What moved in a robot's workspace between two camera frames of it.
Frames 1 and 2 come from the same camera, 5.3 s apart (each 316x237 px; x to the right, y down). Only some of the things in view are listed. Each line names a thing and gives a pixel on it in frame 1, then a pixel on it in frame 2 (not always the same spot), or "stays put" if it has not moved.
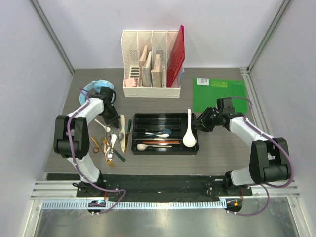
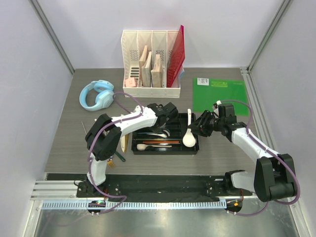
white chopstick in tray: (159, 145) stays put
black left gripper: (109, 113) → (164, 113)
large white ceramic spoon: (189, 140) stays put
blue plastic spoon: (166, 131) → (149, 133)
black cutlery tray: (163, 134) stays put
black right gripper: (205, 114) → (200, 128)
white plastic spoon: (161, 135) stays put
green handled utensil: (119, 155) stays put
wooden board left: (141, 61) stays put
